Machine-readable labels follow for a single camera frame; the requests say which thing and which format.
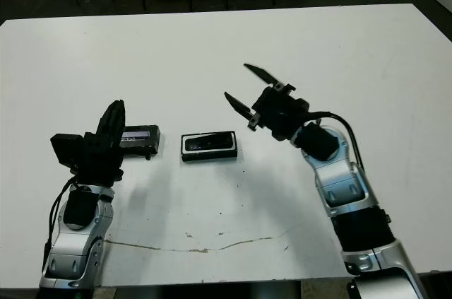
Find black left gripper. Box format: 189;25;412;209
73;100;127;187

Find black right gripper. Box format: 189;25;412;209
225;63;311;143

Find black box with clear window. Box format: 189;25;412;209
119;124;162;161

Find slim black camera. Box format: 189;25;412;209
186;135;231;151

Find black box with white tray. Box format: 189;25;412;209
180;130;239;163

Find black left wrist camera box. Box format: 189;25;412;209
50;133;85;175

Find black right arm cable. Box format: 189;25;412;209
305;110;368;176

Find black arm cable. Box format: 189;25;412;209
305;110;368;176
41;177;77;274

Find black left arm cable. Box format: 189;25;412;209
41;177;77;274

